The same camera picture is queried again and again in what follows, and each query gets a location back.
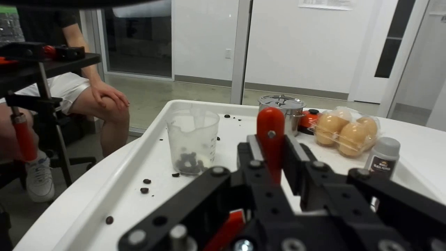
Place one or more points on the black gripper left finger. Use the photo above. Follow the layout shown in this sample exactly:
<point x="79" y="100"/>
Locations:
<point x="252" y="185"/>

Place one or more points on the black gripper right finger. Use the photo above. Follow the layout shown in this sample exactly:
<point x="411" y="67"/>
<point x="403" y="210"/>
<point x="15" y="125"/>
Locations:
<point x="315" y="185"/>

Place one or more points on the person forearm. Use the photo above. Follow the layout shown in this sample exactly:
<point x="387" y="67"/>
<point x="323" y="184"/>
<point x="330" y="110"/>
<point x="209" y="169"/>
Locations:
<point x="78" y="50"/>

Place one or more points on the person bare hand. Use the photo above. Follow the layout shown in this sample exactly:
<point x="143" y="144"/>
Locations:
<point x="108" y="95"/>

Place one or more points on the clear pack of eggs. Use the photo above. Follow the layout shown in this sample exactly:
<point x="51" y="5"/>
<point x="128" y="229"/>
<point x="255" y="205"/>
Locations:
<point x="345" y="134"/>

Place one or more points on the small orange container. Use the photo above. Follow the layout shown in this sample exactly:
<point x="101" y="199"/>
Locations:
<point x="308" y="121"/>

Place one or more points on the few dark coffee beans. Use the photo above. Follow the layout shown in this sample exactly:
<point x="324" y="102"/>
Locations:
<point x="189" y="163"/>

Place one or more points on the white shaker bottle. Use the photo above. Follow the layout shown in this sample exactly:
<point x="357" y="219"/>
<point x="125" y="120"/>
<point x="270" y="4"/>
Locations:
<point x="383" y="160"/>

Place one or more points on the clear plastic measuring cup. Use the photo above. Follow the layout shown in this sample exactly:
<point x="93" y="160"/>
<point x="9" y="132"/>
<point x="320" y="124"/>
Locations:
<point x="192" y="134"/>

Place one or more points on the white plastic tray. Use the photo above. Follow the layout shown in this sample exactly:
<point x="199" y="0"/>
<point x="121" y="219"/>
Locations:
<point x="139" y="199"/>

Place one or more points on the white door with window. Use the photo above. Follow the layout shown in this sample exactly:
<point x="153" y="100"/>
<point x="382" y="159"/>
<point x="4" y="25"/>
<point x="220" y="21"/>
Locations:
<point x="362" y="70"/>

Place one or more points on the seated person body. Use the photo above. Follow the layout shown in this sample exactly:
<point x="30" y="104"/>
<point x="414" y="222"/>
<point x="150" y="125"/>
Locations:
<point x="106" y="130"/>

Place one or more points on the white sneaker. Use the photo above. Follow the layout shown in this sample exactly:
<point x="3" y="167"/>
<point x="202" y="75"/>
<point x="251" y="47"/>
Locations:
<point x="40" y="178"/>

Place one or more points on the white wall outlet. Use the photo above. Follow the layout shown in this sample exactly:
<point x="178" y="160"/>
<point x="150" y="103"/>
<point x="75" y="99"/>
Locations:
<point x="227" y="53"/>

